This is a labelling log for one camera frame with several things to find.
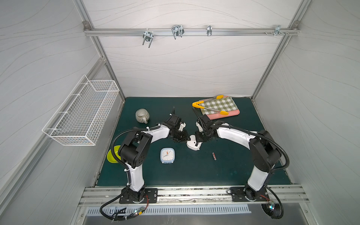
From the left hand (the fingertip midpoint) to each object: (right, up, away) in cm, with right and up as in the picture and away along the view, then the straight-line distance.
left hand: (190, 140), depth 91 cm
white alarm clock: (+1, -2, -1) cm, 2 cm away
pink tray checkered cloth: (+22, +22, +23) cm, 39 cm away
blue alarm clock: (-14, -8, -6) cm, 17 cm away
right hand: (+4, +2, 0) cm, 5 cm away
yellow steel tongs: (+5, +25, +21) cm, 33 cm away
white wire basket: (-57, +15, -24) cm, 63 cm away
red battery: (+15, -9, -3) cm, 18 cm away
